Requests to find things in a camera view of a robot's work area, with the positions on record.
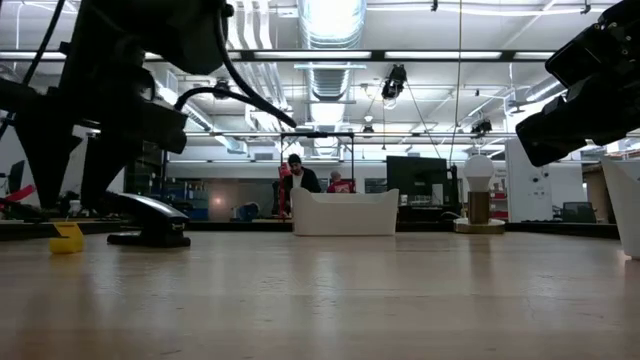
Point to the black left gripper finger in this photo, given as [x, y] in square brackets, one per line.
[105, 170]
[47, 160]

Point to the black stapler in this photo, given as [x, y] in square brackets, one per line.
[155, 220]

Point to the small yellow block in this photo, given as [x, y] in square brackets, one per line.
[67, 240]

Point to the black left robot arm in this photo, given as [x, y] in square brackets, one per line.
[160, 30]

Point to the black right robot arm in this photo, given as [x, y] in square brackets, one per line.
[625, 30]

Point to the white cabinet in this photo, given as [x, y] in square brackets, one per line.
[530, 185]

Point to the small white plastic bin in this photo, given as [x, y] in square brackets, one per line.
[627, 205]

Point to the white bulb on wooden stand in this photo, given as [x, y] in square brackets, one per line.
[478, 195]

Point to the black flat screen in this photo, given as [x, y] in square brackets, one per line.
[415, 180]

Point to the person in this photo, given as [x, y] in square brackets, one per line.
[300, 182]
[340, 185]

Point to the large white plastic bin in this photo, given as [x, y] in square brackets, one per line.
[345, 215]

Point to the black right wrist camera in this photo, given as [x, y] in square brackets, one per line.
[575, 55]

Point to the black table edge rail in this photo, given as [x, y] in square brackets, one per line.
[550, 229]

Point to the black overhead camera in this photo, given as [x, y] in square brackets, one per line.
[395, 82]

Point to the black aluminium rig frame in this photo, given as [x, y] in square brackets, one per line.
[377, 55]

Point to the silver ventilation duct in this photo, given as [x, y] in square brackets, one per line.
[330, 30]

